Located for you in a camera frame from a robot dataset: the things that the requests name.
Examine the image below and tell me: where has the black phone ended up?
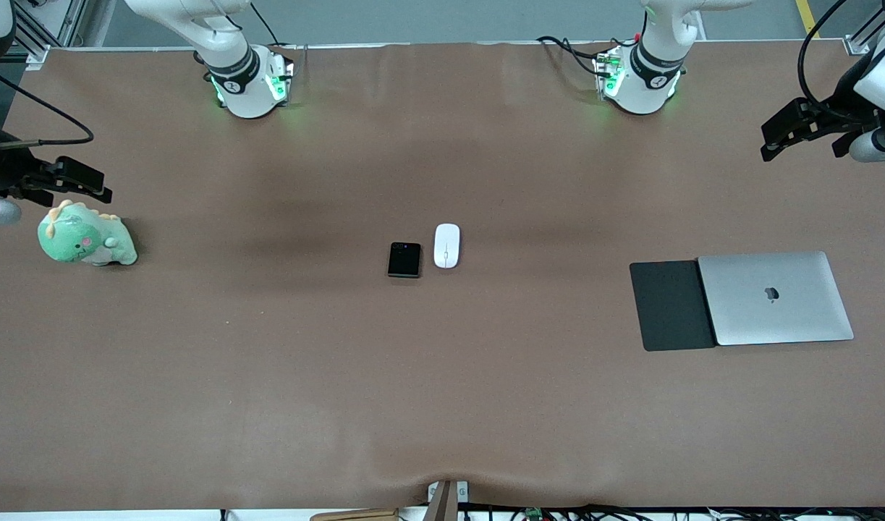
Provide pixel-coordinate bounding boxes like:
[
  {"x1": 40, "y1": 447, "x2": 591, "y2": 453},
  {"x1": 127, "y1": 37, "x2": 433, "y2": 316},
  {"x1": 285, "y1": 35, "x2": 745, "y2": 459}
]
[{"x1": 387, "y1": 242, "x2": 422, "y2": 279}]

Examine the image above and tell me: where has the white computer mouse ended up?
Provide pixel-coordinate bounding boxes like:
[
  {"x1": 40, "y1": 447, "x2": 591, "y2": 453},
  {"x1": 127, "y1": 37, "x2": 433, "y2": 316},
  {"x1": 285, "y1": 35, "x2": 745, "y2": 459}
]
[{"x1": 433, "y1": 223, "x2": 462, "y2": 270}]

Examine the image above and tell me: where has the black mouse pad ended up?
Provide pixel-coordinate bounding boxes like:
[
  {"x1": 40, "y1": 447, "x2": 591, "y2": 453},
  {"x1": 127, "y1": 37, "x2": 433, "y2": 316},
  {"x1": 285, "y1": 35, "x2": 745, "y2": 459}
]
[{"x1": 629, "y1": 259, "x2": 719, "y2": 352}]

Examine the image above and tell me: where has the green dinosaur plush toy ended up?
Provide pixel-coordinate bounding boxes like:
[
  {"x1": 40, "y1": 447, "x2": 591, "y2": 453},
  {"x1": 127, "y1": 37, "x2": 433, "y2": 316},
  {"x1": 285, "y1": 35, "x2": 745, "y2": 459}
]
[{"x1": 37, "y1": 199, "x2": 139, "y2": 267}]

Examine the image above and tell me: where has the silver closed laptop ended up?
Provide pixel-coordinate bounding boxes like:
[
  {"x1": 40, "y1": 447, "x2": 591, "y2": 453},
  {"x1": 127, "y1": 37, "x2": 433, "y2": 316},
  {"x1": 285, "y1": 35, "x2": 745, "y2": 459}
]
[{"x1": 697, "y1": 250, "x2": 855, "y2": 347}]

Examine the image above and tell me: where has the brown table cover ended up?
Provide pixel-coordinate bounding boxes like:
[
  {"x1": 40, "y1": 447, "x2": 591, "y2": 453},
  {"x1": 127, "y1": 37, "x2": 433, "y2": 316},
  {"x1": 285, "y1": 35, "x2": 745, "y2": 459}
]
[{"x1": 0, "y1": 40, "x2": 885, "y2": 512}]

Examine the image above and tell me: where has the brown wooden plank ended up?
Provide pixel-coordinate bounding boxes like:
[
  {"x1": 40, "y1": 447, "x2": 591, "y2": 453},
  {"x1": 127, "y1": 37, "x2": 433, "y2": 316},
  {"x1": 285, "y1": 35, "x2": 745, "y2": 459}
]
[{"x1": 310, "y1": 508, "x2": 400, "y2": 521}]

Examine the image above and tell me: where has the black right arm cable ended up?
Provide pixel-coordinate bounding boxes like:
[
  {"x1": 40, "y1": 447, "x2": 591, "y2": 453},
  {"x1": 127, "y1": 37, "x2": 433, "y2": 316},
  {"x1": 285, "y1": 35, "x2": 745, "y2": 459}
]
[{"x1": 0, "y1": 64, "x2": 96, "y2": 151}]

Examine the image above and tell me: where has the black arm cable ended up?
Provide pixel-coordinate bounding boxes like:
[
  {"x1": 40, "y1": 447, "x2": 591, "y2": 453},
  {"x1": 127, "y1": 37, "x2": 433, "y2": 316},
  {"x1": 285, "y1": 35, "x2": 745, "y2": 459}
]
[
  {"x1": 0, "y1": 64, "x2": 96, "y2": 151},
  {"x1": 797, "y1": 0, "x2": 850, "y2": 111}
]

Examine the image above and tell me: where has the aluminium frame profile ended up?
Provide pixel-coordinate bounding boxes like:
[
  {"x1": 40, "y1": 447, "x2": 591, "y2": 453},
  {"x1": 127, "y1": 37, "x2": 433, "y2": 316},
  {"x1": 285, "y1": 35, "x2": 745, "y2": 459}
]
[
  {"x1": 11, "y1": 0, "x2": 90, "y2": 70},
  {"x1": 844, "y1": 0, "x2": 885, "y2": 56}
]

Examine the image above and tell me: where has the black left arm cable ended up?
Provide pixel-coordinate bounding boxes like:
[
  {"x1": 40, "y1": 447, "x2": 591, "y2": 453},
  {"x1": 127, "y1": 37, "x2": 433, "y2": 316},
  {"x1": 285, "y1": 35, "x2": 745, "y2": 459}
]
[{"x1": 797, "y1": 0, "x2": 850, "y2": 111}]

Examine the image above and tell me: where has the black base power cable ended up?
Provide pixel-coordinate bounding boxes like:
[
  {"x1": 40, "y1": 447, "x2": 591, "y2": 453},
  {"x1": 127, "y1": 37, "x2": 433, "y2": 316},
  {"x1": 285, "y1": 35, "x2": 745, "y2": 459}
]
[
  {"x1": 250, "y1": 0, "x2": 281, "y2": 48},
  {"x1": 536, "y1": 35, "x2": 606, "y2": 79}
]

